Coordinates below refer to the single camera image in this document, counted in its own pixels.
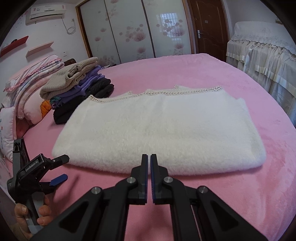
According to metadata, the pink wall shelf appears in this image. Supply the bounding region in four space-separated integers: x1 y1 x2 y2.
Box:
26 41 54 58

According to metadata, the person left hand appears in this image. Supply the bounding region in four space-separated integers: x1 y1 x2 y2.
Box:
14 195 52 240

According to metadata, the brown wooden door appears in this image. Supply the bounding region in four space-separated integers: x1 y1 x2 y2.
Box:
188 0 229 62

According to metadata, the white embroidered pillow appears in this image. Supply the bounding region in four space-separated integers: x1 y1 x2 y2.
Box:
1 107 16 162

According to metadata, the cream fuzzy cardigan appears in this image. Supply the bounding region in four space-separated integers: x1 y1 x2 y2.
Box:
52 86 266 175

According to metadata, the red wall shelf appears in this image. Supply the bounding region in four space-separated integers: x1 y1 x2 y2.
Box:
1 36 29 58

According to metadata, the white air conditioner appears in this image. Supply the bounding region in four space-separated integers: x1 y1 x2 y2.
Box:
25 3 66 25

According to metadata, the purple folded garment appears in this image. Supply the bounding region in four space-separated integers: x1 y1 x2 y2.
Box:
50 65 104 109

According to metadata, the black folded garment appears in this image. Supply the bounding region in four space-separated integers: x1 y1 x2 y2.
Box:
53 77 114 125

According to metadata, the beige knit sweater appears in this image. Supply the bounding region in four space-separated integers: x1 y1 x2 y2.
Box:
40 57 98 100

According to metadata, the floral sliding wardrobe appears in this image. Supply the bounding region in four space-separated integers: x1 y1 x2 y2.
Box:
76 0 194 66

